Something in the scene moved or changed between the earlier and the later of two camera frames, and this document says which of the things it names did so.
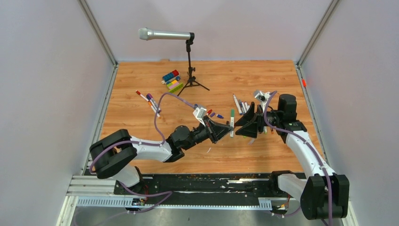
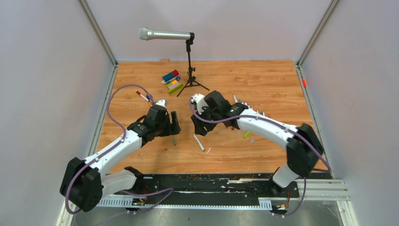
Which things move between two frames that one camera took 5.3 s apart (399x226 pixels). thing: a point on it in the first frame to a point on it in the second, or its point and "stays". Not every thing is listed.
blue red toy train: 171,76 stays
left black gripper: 217,131 to 172,128
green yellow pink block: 174,86 stays
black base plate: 226,187 stays
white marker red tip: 139,92 stays
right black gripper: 251,130 to 200,124
